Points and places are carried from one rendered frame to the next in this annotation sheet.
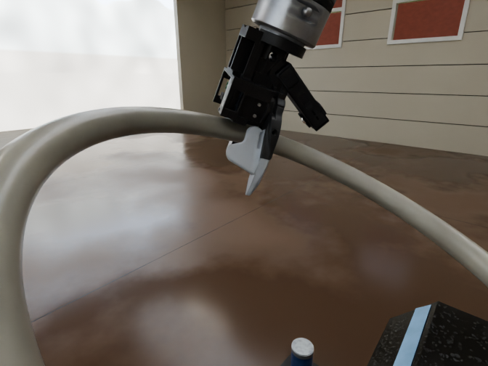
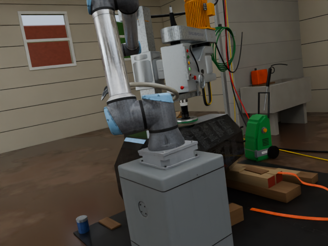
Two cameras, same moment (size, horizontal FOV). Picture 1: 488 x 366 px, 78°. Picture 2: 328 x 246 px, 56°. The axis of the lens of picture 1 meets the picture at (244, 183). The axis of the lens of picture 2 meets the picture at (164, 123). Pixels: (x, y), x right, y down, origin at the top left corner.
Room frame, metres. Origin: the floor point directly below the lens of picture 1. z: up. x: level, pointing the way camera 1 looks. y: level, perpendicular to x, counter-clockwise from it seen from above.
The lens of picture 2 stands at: (-0.37, 2.07, 1.28)
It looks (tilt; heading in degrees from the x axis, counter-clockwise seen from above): 9 degrees down; 283
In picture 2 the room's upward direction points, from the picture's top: 8 degrees counter-clockwise
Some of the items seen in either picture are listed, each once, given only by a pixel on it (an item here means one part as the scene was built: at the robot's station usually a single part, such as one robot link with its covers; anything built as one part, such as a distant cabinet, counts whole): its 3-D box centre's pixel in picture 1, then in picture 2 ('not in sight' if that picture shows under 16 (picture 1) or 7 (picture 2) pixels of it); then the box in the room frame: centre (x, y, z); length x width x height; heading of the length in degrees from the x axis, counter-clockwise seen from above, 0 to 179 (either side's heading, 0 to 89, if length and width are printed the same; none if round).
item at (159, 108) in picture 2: not in sight; (157, 110); (0.00, 0.58, 1.11); 0.17 x 0.15 x 0.18; 19
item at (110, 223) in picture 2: not in sight; (109, 223); (0.85, -0.38, 0.02); 0.25 x 0.10 x 0.01; 142
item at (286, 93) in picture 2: not in sight; (277, 105); (-1.16, -3.87, 0.43); 1.30 x 0.62 x 0.86; 49
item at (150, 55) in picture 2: not in sight; (148, 71); (0.54, -1.43, 1.36); 0.35 x 0.35 x 0.41
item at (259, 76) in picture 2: not in sight; (261, 76); (-0.93, -3.91, 1.00); 0.50 x 0.22 x 0.33; 49
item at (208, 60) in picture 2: not in sight; (203, 65); (-0.10, -1.34, 1.32); 0.19 x 0.19 x 0.20
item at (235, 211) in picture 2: not in sight; (224, 217); (-0.21, -0.30, 0.07); 0.30 x 0.12 x 0.12; 42
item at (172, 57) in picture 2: not in sight; (182, 70); (0.05, -0.78, 1.30); 0.36 x 0.22 x 0.45; 75
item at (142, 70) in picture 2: not in sight; (164, 69); (0.34, -1.40, 1.34); 0.74 x 0.34 x 0.25; 173
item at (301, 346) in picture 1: (301, 356); (82, 224); (1.05, -0.27, 0.08); 0.10 x 0.10 x 0.13
